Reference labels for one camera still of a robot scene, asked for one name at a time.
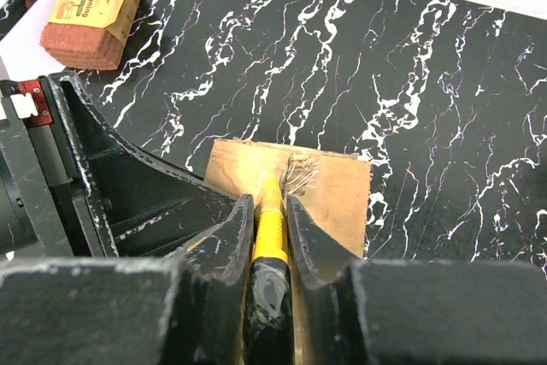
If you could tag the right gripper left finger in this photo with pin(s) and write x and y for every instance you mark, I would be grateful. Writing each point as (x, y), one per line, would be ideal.
(184, 308)

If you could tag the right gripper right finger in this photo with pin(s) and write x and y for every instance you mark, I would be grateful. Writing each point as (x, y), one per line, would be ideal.
(357, 311)

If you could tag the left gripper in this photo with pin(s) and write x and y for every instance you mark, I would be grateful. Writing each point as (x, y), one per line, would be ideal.
(71, 185)

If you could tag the yellow utility knife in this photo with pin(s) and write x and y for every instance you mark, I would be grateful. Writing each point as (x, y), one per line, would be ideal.
(268, 319)

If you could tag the brown cardboard express box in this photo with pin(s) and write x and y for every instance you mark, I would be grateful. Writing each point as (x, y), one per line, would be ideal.
(334, 188)

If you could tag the red cleaning pad pack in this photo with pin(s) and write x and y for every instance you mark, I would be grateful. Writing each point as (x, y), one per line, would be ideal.
(89, 34)

